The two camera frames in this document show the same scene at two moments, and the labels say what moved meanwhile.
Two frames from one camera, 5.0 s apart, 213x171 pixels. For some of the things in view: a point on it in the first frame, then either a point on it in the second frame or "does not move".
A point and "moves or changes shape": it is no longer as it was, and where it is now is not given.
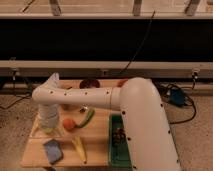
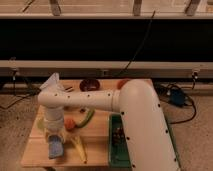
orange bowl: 121,82 does not move
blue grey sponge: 54,151 moves or changes shape
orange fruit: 69,124 does not move
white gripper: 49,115 → 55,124
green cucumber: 88,118 does not move
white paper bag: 52,82 does not move
